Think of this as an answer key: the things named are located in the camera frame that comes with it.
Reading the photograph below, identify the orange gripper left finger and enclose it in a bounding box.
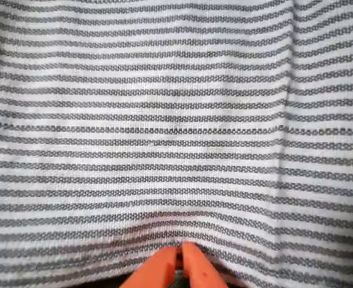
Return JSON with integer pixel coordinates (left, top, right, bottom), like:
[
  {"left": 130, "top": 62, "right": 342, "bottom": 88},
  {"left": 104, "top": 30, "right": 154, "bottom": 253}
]
[{"left": 119, "top": 245, "right": 178, "bottom": 288}]

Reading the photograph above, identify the black desk mat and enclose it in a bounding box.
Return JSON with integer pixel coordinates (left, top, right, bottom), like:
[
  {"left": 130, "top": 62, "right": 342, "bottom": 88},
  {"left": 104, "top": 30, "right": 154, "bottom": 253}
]
[{"left": 86, "top": 268, "right": 240, "bottom": 288}]

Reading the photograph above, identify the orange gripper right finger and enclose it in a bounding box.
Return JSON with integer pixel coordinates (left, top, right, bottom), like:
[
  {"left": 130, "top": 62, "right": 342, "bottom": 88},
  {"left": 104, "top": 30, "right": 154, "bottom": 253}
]
[{"left": 181, "top": 242, "right": 229, "bottom": 288}]

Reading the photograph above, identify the grey white striped cloth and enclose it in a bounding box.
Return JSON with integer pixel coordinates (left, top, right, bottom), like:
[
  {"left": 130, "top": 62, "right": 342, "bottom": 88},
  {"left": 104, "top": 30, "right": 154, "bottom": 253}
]
[{"left": 0, "top": 0, "right": 353, "bottom": 288}]

